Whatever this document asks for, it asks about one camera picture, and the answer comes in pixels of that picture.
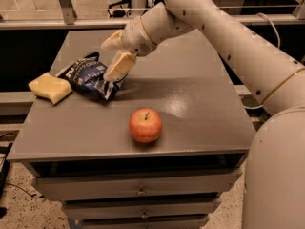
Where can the grey metal railing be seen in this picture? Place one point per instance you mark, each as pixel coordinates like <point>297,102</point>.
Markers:
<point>92,14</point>

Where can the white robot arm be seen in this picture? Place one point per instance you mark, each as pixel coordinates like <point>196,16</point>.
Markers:
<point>274,181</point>

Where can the red apple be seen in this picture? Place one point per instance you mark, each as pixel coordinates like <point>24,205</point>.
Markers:
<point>145,125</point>

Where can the grey drawer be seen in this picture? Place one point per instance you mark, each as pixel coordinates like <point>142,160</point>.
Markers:
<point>142,208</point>
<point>165,222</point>
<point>137,185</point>

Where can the bottom grey drawer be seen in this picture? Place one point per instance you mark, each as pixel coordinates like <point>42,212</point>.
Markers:
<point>165,222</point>

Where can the yellow sponge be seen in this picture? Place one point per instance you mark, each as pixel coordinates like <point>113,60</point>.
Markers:
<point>50,87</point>

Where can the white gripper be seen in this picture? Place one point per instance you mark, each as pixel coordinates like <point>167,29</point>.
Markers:
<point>135,36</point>

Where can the top grey drawer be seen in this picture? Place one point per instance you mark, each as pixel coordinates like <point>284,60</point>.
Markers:
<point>137,185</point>

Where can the middle grey drawer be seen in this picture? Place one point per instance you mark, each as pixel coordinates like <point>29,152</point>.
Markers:
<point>142,208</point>

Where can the blue chip bag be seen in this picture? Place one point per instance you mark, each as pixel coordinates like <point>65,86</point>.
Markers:
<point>86,75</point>

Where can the black office chair base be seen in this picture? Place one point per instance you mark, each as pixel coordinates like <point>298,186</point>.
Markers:
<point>119,9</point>

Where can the grey drawer cabinet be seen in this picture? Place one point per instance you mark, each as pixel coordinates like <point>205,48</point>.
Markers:
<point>157,156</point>

